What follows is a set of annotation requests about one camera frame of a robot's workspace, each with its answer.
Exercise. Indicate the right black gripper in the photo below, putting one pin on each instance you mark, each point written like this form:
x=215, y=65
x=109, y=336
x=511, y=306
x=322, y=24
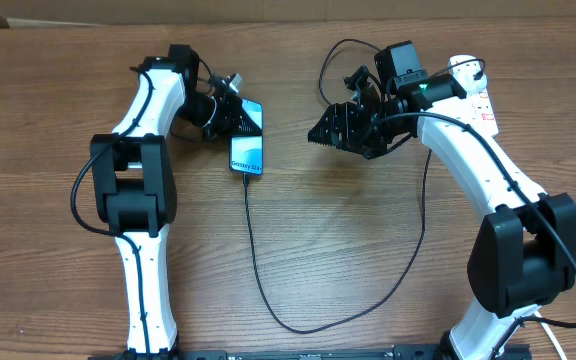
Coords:
x=348, y=118

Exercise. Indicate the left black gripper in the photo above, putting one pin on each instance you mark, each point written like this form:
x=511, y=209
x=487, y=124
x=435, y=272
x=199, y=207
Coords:
x=232, y=113

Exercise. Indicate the blue Samsung Galaxy smartphone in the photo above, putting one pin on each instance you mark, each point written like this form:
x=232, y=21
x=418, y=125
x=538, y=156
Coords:
x=246, y=155

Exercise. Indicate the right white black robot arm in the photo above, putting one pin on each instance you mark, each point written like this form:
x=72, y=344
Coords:
x=524, y=254

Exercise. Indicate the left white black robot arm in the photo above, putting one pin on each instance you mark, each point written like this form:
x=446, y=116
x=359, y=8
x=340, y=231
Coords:
x=135, y=189

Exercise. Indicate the white charger plug adapter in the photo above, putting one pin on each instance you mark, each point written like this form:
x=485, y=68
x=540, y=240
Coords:
x=469, y=72

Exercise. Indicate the white power strip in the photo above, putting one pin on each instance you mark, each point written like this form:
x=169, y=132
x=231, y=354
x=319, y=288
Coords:
x=484, y=118

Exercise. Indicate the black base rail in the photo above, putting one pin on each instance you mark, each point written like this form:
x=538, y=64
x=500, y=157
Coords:
x=308, y=355

